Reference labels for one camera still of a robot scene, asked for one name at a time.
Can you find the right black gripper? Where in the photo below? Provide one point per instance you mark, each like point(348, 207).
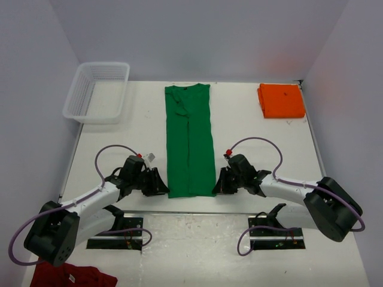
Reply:
point(222, 186)

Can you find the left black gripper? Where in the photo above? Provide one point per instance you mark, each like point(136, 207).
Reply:
point(157, 185)

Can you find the green t-shirt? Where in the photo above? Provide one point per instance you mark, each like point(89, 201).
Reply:
point(189, 142)

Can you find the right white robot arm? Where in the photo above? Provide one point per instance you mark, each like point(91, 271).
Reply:
point(322, 205)

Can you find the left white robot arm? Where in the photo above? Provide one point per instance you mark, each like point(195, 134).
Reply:
point(59, 228)

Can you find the folded orange t-shirt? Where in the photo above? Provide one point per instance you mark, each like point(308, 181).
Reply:
point(281, 101)

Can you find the white plastic basket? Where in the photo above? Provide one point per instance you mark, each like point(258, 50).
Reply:
point(97, 93)

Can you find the dark red t-shirt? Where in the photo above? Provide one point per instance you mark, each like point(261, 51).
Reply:
point(70, 275)

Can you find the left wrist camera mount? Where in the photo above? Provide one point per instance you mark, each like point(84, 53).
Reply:
point(147, 158)

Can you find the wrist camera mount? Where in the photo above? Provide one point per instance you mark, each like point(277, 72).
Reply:
point(229, 154)
point(147, 158)

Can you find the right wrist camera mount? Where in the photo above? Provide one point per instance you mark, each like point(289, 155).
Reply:
point(229, 154)

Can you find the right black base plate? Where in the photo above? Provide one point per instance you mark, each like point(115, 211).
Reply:
point(262, 239)

